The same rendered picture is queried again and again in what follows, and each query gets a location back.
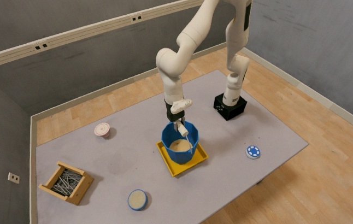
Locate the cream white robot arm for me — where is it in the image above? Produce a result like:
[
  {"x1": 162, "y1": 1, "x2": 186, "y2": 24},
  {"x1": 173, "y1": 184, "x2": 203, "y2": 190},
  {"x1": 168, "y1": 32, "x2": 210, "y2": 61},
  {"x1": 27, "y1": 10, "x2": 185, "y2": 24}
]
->
[{"x1": 156, "y1": 0, "x2": 253, "y2": 106}]

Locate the white yogurt cup with lid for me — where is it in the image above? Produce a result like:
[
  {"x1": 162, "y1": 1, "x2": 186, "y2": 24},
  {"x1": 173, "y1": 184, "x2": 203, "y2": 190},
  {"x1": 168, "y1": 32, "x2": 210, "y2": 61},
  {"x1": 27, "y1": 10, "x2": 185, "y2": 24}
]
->
[{"x1": 95, "y1": 123, "x2": 110, "y2": 138}]

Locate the wooden crate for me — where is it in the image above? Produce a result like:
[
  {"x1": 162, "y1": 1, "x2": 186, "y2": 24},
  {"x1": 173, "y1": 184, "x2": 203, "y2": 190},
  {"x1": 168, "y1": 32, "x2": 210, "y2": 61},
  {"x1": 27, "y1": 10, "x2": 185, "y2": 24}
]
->
[{"x1": 38, "y1": 161, "x2": 94, "y2": 206}]

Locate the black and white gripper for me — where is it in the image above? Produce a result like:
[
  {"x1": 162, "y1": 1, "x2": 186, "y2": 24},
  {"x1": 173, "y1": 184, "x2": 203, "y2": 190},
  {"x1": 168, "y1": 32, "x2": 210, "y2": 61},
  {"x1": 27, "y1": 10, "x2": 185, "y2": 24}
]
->
[{"x1": 164, "y1": 90, "x2": 192, "y2": 132}]

